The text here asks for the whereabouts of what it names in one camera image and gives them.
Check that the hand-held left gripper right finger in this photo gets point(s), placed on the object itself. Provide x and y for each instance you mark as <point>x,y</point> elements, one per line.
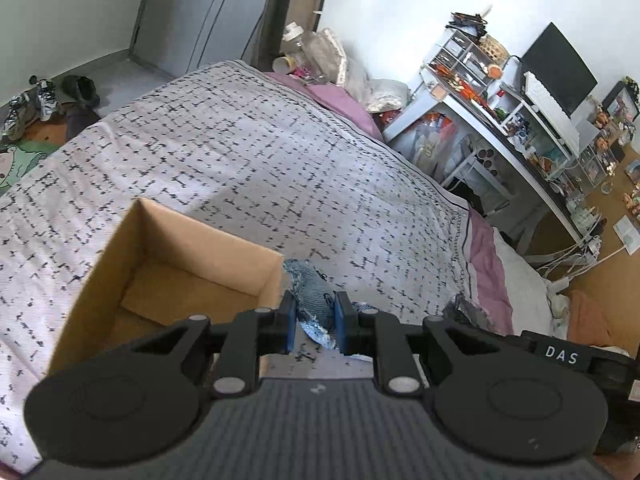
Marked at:
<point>342,322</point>

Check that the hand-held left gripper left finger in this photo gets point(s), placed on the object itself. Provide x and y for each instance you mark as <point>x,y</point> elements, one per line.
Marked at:
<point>289,322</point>

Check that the blue patterned sock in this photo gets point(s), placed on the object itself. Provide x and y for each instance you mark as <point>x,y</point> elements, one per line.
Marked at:
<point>312,295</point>

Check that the cardboard box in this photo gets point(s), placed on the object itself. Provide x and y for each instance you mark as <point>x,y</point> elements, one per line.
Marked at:
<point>165,240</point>

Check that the peach cloth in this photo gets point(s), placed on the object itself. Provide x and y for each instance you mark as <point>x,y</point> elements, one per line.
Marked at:
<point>590,317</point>

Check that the white duvet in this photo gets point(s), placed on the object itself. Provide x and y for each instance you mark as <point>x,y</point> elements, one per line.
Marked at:
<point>525,280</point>

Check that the dark grey sock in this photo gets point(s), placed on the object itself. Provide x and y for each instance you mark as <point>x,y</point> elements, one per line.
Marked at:
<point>470,312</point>

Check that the white power strip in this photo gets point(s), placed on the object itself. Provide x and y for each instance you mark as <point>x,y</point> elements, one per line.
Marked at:
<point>593,246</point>

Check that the clear acrylic organizer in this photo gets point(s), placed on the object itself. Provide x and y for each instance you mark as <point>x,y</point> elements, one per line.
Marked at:
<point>595,165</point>

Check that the bed with patterned cover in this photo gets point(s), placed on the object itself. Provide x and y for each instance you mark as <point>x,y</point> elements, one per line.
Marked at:
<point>250,135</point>

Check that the printed shopping bag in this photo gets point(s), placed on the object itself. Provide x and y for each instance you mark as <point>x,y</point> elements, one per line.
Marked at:
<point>430,145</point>

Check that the white monitor riser shelf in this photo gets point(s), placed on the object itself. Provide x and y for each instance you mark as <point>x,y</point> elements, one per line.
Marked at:
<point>560,132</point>

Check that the pile of plastic bags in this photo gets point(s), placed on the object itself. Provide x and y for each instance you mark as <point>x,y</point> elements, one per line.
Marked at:
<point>350,75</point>

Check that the white keyboard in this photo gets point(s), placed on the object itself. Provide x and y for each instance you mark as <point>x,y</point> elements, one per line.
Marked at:
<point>545,95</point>

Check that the paper cup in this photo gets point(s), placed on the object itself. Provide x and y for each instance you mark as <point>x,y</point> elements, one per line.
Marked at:
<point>282,64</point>

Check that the clear plastic bottle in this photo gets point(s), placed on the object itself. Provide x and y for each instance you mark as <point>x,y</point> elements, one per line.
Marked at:
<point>295,42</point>

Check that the black monitor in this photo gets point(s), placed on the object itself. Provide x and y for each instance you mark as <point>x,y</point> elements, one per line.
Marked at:
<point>560,70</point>

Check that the small drawer organizer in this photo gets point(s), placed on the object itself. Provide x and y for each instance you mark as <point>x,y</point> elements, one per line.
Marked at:
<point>450,52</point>

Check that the woven basket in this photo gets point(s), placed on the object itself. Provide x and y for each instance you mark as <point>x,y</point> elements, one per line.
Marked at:
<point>494,49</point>

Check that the green cartoon floor mat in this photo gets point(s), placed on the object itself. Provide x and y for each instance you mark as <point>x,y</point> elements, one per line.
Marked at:
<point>20,165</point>

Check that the dark shoes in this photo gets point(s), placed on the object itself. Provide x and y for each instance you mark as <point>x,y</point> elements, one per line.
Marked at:
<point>80,90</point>

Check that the grey door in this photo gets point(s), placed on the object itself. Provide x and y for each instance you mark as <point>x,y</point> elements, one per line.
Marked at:
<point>200,10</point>

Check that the black white sneaker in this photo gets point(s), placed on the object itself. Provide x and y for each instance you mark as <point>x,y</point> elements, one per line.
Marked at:
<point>49,99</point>
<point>20,117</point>

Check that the white frame desk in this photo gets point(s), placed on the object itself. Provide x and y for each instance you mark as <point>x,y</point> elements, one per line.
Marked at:
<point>405,120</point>

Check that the photo frame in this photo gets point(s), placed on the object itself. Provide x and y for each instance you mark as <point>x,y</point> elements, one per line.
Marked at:
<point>620,102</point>

